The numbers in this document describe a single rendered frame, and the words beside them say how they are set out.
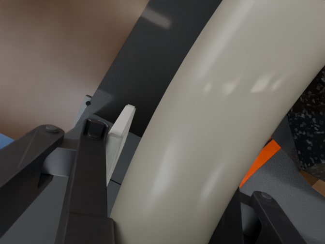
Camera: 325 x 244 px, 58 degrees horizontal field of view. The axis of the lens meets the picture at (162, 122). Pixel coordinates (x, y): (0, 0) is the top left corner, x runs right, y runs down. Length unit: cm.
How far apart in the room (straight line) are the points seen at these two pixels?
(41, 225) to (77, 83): 68
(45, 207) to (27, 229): 7
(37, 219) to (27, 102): 73
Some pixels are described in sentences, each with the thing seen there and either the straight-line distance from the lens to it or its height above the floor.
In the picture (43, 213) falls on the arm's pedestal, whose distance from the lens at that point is 59.
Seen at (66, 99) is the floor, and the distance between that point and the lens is 117.
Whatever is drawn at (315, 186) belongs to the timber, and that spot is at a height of 13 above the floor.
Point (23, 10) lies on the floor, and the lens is 122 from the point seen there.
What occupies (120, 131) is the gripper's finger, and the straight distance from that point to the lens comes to 15.
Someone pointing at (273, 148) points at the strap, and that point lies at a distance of 115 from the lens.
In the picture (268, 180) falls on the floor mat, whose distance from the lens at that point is 120.
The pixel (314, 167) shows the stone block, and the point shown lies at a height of 63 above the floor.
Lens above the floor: 106
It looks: 75 degrees down
